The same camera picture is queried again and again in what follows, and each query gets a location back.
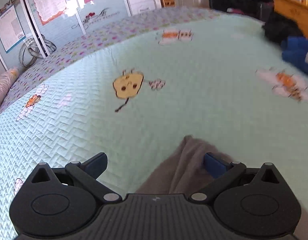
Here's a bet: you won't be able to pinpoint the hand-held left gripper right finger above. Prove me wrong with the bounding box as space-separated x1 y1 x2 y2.
188 152 282 204

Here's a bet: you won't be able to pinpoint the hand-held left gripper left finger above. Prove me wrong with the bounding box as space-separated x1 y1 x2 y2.
31 152 123 204

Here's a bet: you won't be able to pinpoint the grey pants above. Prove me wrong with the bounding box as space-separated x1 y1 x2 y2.
135 135 247 195

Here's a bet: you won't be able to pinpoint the quilted bee-print bedspread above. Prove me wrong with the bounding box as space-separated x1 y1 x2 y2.
0 6 308 240

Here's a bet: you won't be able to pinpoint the floral pillow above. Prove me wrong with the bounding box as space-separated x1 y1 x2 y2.
0 67 19 115

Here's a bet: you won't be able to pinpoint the white wardrobe with sliding doors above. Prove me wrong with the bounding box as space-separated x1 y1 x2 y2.
0 0 159 70

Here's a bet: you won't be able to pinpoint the blue garment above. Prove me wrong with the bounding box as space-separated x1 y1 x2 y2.
280 36 308 74

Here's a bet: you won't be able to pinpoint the black garment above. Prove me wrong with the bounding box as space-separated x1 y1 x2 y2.
262 12 304 45

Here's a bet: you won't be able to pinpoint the yellow wooden cabinet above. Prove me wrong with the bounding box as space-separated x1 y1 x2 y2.
274 0 308 40

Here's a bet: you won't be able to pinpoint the blue-bordered wall poster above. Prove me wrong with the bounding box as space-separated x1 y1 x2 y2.
0 5 27 53

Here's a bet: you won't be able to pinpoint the orange-bordered wall poster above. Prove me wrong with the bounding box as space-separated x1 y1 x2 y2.
30 0 67 25

